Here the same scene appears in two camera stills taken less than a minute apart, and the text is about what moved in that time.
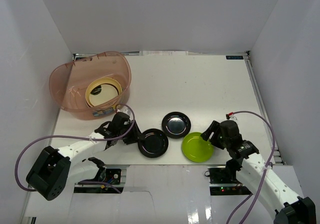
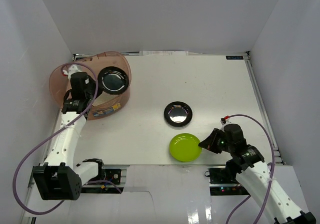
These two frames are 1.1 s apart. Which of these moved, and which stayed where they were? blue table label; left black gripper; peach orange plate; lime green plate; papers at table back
Moved: left black gripper; peach orange plate; lime green plate
Stayed: papers at table back; blue table label
